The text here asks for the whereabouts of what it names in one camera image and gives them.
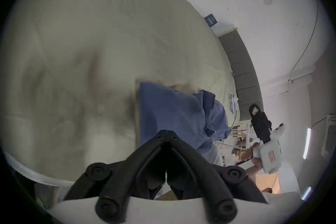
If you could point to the grey padded headboard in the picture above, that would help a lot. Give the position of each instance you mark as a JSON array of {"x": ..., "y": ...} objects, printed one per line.
[{"x": 244, "y": 73}]

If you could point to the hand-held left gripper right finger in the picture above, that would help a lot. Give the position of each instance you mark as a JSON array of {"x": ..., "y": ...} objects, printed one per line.
[{"x": 194, "y": 173}]

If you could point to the person's right hand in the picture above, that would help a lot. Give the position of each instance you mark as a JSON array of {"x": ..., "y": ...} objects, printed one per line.
[{"x": 248, "y": 156}]

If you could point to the small blue white packet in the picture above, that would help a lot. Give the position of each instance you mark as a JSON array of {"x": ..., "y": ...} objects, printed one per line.
[{"x": 232, "y": 103}]

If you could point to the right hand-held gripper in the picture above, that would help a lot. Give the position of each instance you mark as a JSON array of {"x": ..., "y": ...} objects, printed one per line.
[{"x": 271, "y": 156}]

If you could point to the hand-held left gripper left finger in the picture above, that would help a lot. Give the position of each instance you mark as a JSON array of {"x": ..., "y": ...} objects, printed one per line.
[{"x": 118, "y": 181}]

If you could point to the blue garment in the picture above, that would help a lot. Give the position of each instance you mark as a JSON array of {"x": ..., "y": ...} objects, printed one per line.
[{"x": 170, "y": 112}]

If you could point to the blue wall sign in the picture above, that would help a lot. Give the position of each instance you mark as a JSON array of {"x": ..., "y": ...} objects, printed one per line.
[{"x": 211, "y": 20}]

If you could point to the light wooden rack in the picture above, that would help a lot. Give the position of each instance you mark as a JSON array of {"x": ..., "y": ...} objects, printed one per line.
[{"x": 242, "y": 136}]

